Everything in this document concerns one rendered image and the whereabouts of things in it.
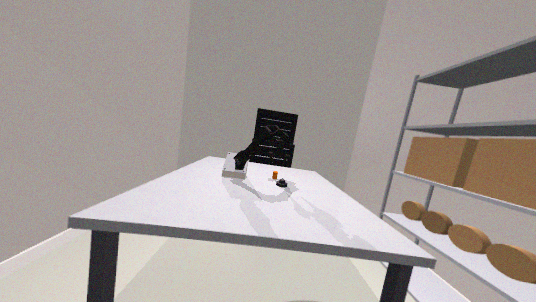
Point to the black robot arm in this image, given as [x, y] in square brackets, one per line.
[264, 134]

